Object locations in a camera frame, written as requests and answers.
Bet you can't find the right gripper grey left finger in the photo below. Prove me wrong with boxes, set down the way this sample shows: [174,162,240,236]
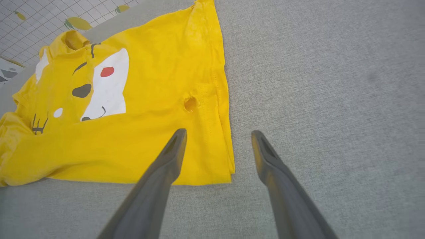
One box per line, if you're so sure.
[97,129,187,239]

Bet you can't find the lemon print grid backdrop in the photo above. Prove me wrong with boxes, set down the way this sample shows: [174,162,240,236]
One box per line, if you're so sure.
[0,0,140,67]

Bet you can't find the white grey patterned board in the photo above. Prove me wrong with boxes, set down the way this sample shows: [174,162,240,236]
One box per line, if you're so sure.
[0,56,24,86]

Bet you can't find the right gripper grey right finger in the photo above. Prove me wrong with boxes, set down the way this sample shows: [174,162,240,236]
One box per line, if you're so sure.
[251,130,338,239]

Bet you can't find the yellow cartoon print t-shirt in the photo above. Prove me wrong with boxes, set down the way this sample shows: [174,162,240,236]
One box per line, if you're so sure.
[0,0,235,187]

